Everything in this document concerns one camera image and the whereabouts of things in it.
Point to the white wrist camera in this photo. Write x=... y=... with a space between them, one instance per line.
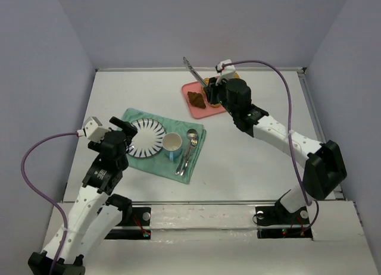
x=225 y=70
x=93 y=130

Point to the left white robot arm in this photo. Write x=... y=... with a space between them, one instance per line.
x=97 y=210

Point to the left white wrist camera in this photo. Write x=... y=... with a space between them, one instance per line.
x=93 y=130

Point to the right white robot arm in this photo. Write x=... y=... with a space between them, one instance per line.
x=323 y=164

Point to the metal spoon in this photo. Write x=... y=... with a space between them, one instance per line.
x=191 y=133

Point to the teal cloth mat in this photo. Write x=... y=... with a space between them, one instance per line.
x=159 y=164

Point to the blue mug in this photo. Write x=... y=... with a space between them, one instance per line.
x=172 y=145

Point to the metal fork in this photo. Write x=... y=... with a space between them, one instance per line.
x=193 y=145

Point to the metal tongs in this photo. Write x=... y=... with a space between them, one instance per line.
x=194 y=72

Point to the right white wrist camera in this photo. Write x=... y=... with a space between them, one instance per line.
x=225 y=70

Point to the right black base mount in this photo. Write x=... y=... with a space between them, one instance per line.
x=277 y=223

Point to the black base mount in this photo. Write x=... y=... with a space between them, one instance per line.
x=277 y=223
x=133 y=226

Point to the pink tray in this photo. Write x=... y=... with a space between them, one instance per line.
x=199 y=113

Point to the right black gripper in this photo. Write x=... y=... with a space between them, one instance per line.
x=210 y=88

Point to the blue striped white plate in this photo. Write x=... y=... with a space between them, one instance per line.
x=148 y=140

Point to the metal knife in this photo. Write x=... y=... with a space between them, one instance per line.
x=182 y=161

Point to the brown croissant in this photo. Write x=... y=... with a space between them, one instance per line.
x=196 y=100

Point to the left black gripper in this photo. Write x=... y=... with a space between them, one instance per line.
x=125 y=128

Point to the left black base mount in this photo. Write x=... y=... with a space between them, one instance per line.
x=133 y=226

